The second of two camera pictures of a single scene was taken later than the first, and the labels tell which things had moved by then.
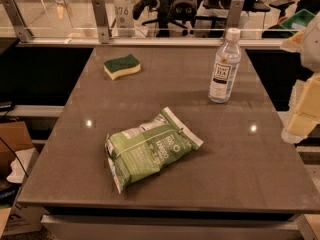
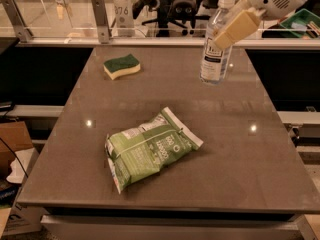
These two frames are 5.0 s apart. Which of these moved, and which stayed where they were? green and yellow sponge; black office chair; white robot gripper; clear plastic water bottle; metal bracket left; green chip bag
Moved: clear plastic water bottle; white robot gripper
Stayed: green and yellow sponge; black office chair; metal bracket left; green chip bag
